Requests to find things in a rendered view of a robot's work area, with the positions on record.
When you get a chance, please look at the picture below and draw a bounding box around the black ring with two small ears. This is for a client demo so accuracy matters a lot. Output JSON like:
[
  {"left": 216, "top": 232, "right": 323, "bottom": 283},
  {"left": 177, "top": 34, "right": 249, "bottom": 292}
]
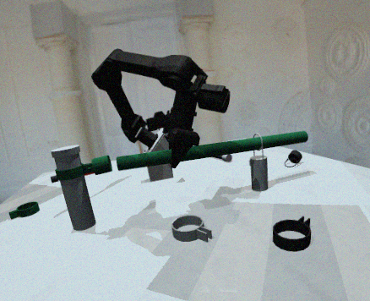
[{"left": 272, "top": 216, "right": 311, "bottom": 252}]

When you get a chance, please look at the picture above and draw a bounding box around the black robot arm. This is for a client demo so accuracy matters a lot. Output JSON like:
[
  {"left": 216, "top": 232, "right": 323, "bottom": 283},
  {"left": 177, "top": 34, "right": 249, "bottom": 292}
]
[{"left": 91, "top": 48, "right": 231, "bottom": 150}]

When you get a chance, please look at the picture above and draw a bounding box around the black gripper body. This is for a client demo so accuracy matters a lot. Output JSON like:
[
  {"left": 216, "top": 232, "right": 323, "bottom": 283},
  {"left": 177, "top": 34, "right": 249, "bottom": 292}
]
[{"left": 162, "top": 104, "right": 200, "bottom": 146}]

